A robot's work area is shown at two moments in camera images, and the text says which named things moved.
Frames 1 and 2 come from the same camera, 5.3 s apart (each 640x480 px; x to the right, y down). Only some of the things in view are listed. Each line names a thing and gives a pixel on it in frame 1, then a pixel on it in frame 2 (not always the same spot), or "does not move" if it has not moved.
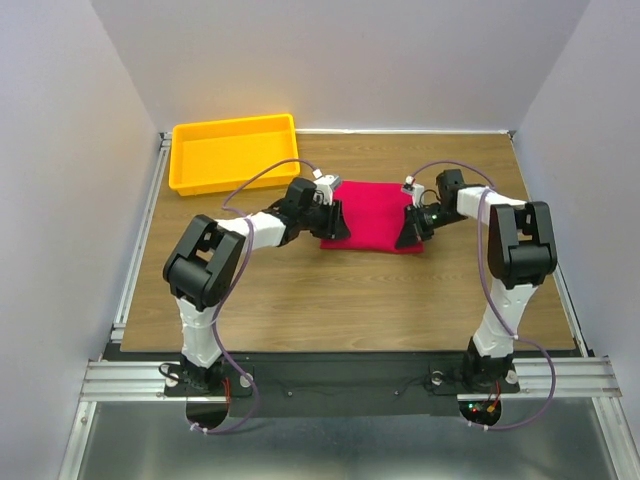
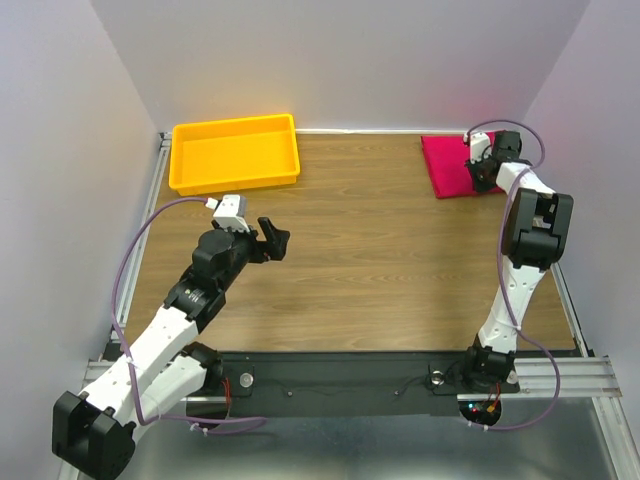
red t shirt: x=374 y=213 -> x=446 y=158
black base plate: x=340 y=385 does not move
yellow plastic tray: x=220 y=156 does not move
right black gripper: x=413 y=230 -> x=478 y=186
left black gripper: x=335 y=227 -> x=261 y=249
